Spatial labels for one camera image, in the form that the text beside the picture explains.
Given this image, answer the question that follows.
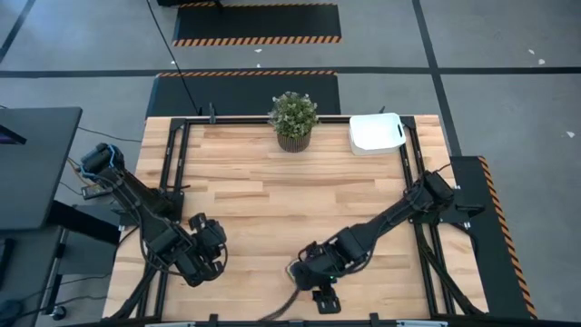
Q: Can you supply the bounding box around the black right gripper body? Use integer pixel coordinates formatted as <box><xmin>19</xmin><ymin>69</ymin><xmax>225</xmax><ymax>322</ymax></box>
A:
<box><xmin>290</xmin><ymin>243</ymin><xmax>351</xmax><ymax>292</ymax></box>

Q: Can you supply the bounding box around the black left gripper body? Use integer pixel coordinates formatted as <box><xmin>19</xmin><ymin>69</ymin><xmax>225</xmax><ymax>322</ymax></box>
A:
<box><xmin>181</xmin><ymin>239</ymin><xmax>227</xmax><ymax>288</ymax></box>

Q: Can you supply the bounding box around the white plastic basket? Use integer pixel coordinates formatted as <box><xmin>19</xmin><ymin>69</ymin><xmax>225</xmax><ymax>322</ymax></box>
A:
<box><xmin>348</xmin><ymin>112</ymin><xmax>408</xmax><ymax>157</ymax></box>

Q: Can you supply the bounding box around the black power adapter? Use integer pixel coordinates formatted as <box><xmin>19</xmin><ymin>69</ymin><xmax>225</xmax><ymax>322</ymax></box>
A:
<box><xmin>81</xmin><ymin>183</ymin><xmax>113</xmax><ymax>201</ymax></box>

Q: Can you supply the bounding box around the black hazard-striped floor mat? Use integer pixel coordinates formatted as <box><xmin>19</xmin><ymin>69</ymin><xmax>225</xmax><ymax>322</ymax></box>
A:
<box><xmin>171</xmin><ymin>2</ymin><xmax>342</xmax><ymax>47</ymax></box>
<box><xmin>144</xmin><ymin>70</ymin><xmax>341</xmax><ymax>118</ymax></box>

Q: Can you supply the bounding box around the potted plant in ribbed pot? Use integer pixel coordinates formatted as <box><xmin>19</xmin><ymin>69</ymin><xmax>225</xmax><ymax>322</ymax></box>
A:
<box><xmin>267</xmin><ymin>90</ymin><xmax>320</xmax><ymax>154</ymax></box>

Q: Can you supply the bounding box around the black side desk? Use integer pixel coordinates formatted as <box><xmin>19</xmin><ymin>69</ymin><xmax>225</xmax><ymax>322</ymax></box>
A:
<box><xmin>0</xmin><ymin>106</ymin><xmax>84</xmax><ymax>233</ymax></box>

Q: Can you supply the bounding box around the black platform with hazard stripe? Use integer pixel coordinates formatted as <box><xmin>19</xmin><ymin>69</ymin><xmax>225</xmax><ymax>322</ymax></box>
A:
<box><xmin>448</xmin><ymin>154</ymin><xmax>539</xmax><ymax>319</ymax></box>

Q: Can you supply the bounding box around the dark screen edge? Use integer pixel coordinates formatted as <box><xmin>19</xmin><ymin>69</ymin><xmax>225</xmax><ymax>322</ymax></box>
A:
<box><xmin>0</xmin><ymin>123</ymin><xmax>27</xmax><ymax>146</ymax></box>

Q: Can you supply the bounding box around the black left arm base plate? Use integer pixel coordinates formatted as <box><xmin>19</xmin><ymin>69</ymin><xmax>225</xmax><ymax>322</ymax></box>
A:
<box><xmin>111</xmin><ymin>188</ymin><xmax>185</xmax><ymax>227</ymax></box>

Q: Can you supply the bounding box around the black metal table frame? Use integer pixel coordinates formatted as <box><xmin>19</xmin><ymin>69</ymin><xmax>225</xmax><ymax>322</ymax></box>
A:
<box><xmin>108</xmin><ymin>115</ymin><xmax>489</xmax><ymax>327</ymax></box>

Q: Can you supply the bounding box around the long black cable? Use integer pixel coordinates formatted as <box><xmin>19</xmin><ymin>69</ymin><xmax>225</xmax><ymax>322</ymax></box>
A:
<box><xmin>144</xmin><ymin>0</ymin><xmax>203</xmax><ymax>115</ymax></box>

